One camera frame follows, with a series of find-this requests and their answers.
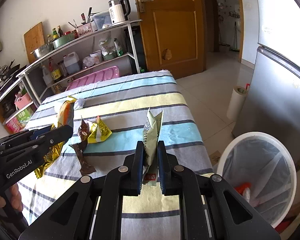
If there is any orange gold snack wrapper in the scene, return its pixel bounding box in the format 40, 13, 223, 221
34, 96, 77, 179

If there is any pale green snack wrapper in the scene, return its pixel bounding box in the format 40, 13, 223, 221
142, 108, 164, 186

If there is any metal kitchen shelf rack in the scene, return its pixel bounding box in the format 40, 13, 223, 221
0, 19, 143, 111

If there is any white trash bin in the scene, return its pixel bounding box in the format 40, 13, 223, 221
215, 132, 296, 228

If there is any person's left hand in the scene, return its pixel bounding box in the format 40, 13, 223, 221
0, 184, 23, 212

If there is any brown coffee wrapper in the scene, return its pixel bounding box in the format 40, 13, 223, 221
70, 119, 96, 176

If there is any yellow red snack wrapper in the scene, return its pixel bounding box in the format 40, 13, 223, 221
87, 116, 112, 144

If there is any striped tablecloth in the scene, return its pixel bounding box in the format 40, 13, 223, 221
18, 70, 212, 239

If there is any soy sauce bottle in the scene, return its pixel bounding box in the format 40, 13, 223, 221
49, 57, 62, 82

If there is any white oil jug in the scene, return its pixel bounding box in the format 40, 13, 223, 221
63, 52, 81, 75

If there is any steel mixing bowl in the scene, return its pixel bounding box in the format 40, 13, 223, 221
30, 43, 54, 59

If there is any wooden cutting board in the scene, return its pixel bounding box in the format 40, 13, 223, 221
24, 22, 45, 64

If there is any green basin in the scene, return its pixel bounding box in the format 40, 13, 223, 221
52, 33, 75, 49

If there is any pink plastic tray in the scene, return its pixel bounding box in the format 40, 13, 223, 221
66, 66, 120, 90

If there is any paper roll on floor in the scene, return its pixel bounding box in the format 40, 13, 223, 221
226, 86, 248, 121

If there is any pink utensil holder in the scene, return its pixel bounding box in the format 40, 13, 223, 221
76, 23, 93, 37

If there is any clear plastic storage box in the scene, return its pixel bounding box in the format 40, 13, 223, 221
92, 10, 112, 30

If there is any silver refrigerator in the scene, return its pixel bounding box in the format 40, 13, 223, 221
232, 0, 300, 162

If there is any white electric kettle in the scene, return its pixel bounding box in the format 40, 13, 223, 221
108, 0, 131, 25

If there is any brown wooden door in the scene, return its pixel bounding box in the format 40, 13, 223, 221
135, 0, 206, 79

